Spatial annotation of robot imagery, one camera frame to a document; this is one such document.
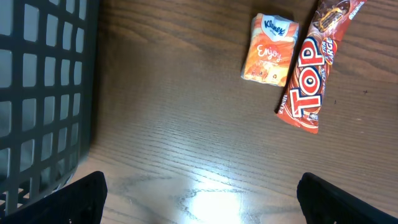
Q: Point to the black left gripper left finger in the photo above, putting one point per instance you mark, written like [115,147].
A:
[80,202]

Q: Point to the orange Kleenex tissue pack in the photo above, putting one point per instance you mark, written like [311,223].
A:
[271,49]

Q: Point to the dark plastic mesh basket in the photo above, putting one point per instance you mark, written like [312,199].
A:
[48,52]

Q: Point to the orange Top chocolate bar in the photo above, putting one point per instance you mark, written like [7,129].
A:
[302,100]

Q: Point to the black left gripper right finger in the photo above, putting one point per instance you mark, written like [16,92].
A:
[323,202]

